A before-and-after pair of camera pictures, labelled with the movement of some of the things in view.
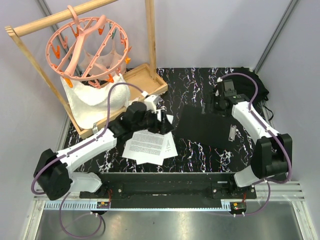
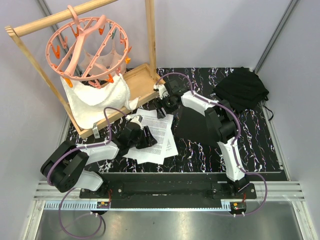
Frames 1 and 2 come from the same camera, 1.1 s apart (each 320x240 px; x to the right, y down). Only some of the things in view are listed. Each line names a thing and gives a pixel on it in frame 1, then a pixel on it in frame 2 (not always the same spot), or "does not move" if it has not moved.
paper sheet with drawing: (169, 147) does not move
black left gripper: (164, 127) to (147, 141)
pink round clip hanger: (92, 49) does not move
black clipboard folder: (215, 130) does not move
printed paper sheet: (145, 146) does not move
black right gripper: (214, 97) to (160, 105)
